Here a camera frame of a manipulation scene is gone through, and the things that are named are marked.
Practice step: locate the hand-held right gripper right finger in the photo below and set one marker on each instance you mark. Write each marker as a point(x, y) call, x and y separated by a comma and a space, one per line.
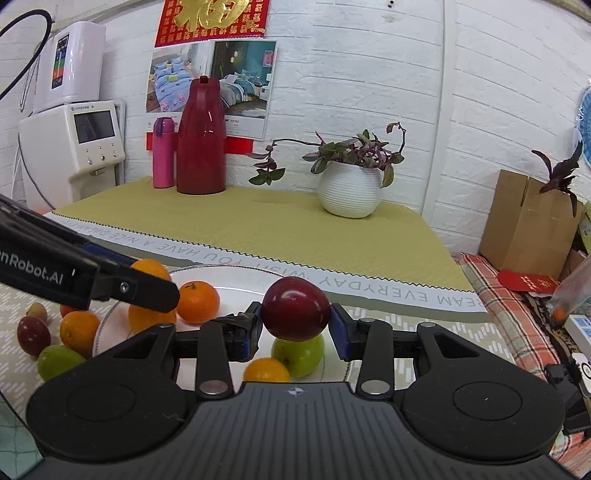
point(339, 334)

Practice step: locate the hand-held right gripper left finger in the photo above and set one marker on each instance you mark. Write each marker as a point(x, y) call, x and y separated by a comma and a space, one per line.
point(253, 337)

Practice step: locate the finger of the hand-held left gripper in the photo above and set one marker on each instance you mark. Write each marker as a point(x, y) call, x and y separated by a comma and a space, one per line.
point(138, 288)
point(108, 256)

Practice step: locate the large orange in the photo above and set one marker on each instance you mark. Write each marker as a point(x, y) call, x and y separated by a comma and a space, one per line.
point(147, 318)

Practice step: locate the small orange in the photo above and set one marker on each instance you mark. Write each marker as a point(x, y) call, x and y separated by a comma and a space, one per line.
point(267, 370)

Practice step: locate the green apple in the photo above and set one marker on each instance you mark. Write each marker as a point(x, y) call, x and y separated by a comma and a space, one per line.
point(300, 357)
point(55, 362)

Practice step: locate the brown longan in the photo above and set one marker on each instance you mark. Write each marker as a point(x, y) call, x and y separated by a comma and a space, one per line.
point(37, 310)

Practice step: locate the dark red apple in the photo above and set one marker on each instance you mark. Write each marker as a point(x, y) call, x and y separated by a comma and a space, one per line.
point(295, 307)

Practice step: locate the white plate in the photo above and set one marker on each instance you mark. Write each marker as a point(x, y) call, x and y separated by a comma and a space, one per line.
point(240, 286)

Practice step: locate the large tangerine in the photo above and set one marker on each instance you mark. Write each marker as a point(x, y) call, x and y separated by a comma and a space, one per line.
point(198, 302)

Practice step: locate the dark red plum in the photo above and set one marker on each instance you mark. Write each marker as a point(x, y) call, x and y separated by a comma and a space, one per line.
point(33, 334)

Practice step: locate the white water dispenser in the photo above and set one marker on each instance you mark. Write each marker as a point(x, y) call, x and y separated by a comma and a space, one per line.
point(51, 152)

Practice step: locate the pink thermos bottle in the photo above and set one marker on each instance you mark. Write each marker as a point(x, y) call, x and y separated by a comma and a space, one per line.
point(164, 157)

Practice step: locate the red thermos jug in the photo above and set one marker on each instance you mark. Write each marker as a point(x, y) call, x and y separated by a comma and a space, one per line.
point(201, 147)

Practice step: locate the purple plant in white pot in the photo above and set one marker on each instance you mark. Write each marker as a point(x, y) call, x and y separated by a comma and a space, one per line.
point(348, 189)

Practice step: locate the plaid cloth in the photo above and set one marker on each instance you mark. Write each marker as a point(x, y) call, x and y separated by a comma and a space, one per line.
point(503, 314)

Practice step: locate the teal diamond pattern cloth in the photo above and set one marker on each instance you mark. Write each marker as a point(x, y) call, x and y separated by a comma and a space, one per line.
point(14, 438)

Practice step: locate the red envelope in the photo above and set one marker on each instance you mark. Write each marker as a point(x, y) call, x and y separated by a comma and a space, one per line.
point(526, 280)

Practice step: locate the white water purifier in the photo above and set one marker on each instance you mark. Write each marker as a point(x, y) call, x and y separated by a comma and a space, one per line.
point(85, 60)

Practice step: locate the cardboard box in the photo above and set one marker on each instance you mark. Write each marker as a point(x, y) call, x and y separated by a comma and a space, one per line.
point(517, 221)

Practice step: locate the black device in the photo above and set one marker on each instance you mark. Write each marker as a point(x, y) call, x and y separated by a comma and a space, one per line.
point(561, 387)

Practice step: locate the clear plastic bag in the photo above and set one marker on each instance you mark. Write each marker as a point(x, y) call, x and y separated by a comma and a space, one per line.
point(572, 295)

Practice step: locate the white round device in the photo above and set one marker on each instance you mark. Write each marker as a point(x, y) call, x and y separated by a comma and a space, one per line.
point(582, 369)

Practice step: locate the dark purple plant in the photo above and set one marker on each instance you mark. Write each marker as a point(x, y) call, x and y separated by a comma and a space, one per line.
point(561, 173)

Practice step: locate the wall poster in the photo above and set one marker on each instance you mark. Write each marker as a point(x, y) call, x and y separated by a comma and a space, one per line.
point(240, 74)

